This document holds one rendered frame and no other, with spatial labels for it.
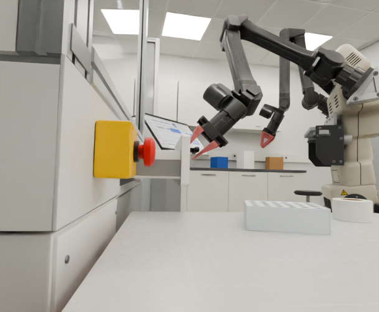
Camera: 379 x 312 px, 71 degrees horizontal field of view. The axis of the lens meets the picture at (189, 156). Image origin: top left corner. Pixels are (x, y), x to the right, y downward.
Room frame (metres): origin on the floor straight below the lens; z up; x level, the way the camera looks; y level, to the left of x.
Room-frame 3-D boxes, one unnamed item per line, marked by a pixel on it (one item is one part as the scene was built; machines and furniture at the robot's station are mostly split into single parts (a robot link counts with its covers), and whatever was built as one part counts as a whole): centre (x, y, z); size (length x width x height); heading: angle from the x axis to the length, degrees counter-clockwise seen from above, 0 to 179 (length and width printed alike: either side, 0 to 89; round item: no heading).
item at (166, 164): (0.67, 0.23, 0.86); 0.40 x 0.26 x 0.06; 96
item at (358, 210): (0.54, -0.33, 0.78); 0.07 x 0.07 x 0.04
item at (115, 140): (0.36, 0.09, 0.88); 0.07 x 0.05 x 0.07; 6
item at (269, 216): (0.45, -0.16, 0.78); 0.12 x 0.08 x 0.04; 81
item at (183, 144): (0.70, 0.02, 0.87); 0.29 x 0.02 x 0.11; 6
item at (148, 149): (0.36, 0.06, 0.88); 0.04 x 0.03 x 0.04; 6
